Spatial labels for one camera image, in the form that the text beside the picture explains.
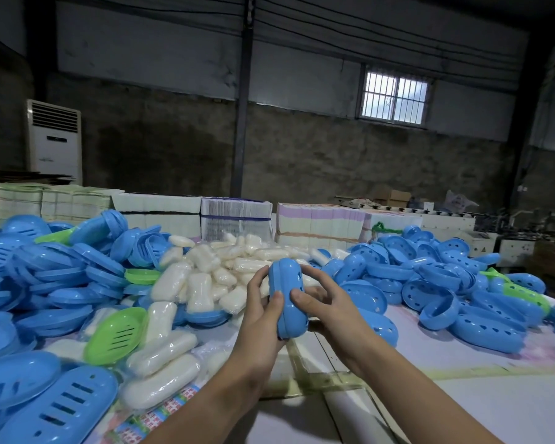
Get person's right hand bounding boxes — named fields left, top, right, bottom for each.
left=290, top=264, right=376, bottom=366

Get person's left hand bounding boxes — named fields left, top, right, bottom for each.
left=227, top=265, right=287, bottom=391

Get blue soap case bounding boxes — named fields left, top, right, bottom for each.
left=268, top=258, right=310, bottom=341

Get person's right forearm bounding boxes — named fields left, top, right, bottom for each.
left=349, top=339, right=505, bottom=444

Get person's left forearm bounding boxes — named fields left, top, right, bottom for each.
left=141, top=363, right=262, bottom=444

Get pink and white paper stack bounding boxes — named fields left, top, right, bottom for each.
left=275, top=202, right=367, bottom=253

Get pile of wrapped white soaps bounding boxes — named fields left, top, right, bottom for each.
left=46, top=232, right=336, bottom=412

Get brown cardboard box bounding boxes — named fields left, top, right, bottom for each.
left=372, top=188, right=412, bottom=208

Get green slotted soap tray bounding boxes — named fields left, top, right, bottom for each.
left=83, top=307, right=149, bottom=367
left=124, top=268, right=162, bottom=286
left=33, top=227, right=77, bottom=245

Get pile of blue perforated lids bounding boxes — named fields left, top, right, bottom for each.
left=307, top=225, right=555, bottom=366

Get white carton stack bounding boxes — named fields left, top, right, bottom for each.
left=111, top=193, right=202, bottom=239

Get colourful printed label sheet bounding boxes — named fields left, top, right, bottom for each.
left=85, top=381, right=204, bottom=444

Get white plastic bag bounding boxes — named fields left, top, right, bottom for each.
left=444, top=189, right=479, bottom=214

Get green perforated soap lid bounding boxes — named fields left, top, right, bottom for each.
left=479, top=267, right=510, bottom=283
left=502, top=279, right=552, bottom=316

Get white workshop machine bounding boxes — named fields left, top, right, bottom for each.
left=421, top=205, right=555, bottom=269

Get grey steel pillar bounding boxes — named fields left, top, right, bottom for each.
left=229, top=0, right=258, bottom=199

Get barred window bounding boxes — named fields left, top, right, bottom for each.
left=356, top=64, right=434, bottom=128

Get pile of blue slotted trays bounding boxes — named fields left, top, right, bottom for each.
left=0, top=209, right=232, bottom=444

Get wooden crate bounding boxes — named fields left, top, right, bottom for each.
left=525, top=239, right=555, bottom=303

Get cream paper stack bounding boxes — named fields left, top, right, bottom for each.
left=0, top=182, right=123, bottom=229

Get white floor air conditioner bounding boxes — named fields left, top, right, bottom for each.
left=26, top=99, right=83, bottom=185

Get paper bundle with blue strap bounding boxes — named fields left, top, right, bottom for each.
left=200, top=197, right=274, bottom=244

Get white stack with green strap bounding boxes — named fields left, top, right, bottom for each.
left=360, top=211, right=422, bottom=244

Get overhead black cables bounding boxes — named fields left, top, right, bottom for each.
left=55, top=0, right=530, bottom=86

